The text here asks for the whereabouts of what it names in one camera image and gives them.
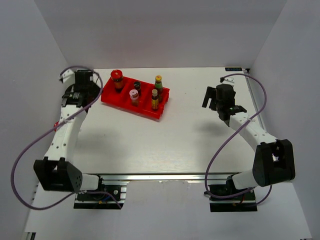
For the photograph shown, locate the red-cap dark sauce jar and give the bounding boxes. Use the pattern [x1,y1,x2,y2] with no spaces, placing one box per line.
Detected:
[110,69,125,93]

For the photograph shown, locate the pink-cap spice jar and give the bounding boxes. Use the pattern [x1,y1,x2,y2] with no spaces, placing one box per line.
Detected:
[129,89,139,107]

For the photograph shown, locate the black-cap spice shaker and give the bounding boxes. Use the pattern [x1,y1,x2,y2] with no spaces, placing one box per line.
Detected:
[133,81,142,96]

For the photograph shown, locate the green-label red sauce bottle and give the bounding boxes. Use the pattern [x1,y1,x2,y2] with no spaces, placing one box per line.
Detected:
[154,75,163,103]

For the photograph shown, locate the yellow-label dark sauce bottle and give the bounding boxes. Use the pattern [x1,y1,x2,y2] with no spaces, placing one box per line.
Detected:
[151,89,159,110]

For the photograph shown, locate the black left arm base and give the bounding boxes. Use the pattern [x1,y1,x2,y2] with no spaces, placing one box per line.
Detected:
[73,180,128,210]

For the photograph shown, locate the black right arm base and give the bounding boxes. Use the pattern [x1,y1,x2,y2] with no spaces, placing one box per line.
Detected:
[204,176,258,213]

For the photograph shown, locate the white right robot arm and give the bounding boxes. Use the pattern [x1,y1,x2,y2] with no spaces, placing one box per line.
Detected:
[202,84,296,200]

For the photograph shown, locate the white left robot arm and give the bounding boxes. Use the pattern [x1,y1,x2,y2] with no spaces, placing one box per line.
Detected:
[33,69,106,200]

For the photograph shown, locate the right blue table label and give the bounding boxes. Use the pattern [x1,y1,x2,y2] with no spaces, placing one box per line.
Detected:
[224,67,243,72]

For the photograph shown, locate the red three-compartment plastic tray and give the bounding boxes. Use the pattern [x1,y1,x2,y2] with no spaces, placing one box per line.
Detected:
[100,76,170,120]

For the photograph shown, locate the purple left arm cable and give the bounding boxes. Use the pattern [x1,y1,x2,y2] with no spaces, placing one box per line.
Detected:
[10,65,123,211]

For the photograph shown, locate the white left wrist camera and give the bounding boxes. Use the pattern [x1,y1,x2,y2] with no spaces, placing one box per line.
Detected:
[59,70,75,86]

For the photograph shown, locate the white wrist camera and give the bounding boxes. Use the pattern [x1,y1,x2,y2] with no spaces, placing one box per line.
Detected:
[59,70,75,86]
[219,77,235,86]

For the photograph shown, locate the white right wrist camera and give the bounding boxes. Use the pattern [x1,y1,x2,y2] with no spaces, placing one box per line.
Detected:
[219,77,235,86]

